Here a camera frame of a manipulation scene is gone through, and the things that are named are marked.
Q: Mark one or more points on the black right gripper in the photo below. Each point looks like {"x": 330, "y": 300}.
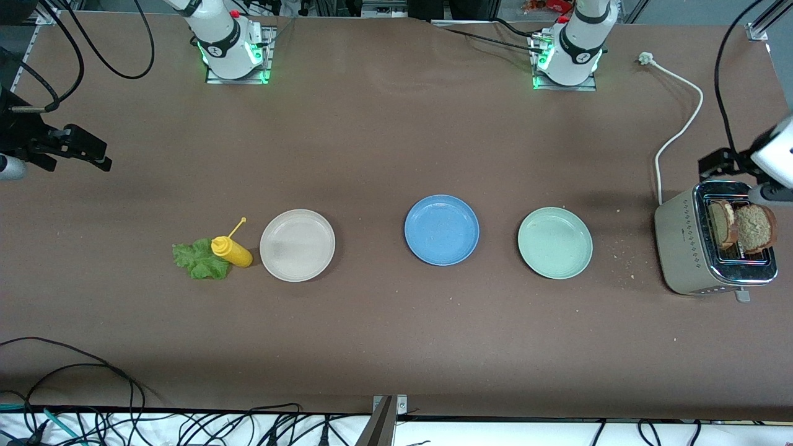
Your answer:
{"x": 18, "y": 133}

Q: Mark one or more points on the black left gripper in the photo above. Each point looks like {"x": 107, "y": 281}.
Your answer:
{"x": 723, "y": 160}

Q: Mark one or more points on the brown bread slice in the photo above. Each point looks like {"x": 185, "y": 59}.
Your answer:
{"x": 753, "y": 228}
{"x": 720, "y": 223}

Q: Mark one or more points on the green lettuce leaf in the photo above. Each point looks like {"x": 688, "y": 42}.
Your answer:
{"x": 195, "y": 263}

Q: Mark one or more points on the yellow mustard squeeze bottle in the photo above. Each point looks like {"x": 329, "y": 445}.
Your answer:
{"x": 232, "y": 251}

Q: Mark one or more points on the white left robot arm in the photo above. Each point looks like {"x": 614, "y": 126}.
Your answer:
{"x": 579, "y": 49}

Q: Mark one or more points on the pale green plate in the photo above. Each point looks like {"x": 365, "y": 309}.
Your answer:
{"x": 555, "y": 243}

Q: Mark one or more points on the beige plate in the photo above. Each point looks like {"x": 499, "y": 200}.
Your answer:
{"x": 297, "y": 246}

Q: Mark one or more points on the blue plate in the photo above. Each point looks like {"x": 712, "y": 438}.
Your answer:
{"x": 442, "y": 230}

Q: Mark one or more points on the silver beige toaster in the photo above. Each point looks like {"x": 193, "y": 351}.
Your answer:
{"x": 678, "y": 248}

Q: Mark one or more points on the aluminium corner profile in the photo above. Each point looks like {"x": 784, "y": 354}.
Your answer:
{"x": 759, "y": 28}

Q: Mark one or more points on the red object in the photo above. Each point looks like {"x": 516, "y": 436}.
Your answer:
{"x": 557, "y": 5}

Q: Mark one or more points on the aluminium table edge frame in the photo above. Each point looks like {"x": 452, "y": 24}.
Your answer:
{"x": 21, "y": 71}

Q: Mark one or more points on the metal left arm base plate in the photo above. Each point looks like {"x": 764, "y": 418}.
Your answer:
{"x": 588, "y": 88}

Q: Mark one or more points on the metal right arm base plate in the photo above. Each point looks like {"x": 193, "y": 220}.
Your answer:
{"x": 269, "y": 56}

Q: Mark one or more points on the aluminium rail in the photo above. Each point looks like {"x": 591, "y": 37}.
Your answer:
{"x": 403, "y": 11}

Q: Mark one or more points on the small metal corner bracket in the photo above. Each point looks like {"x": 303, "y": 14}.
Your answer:
{"x": 401, "y": 406}

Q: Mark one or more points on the grey frame post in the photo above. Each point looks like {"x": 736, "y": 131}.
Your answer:
{"x": 378, "y": 430}

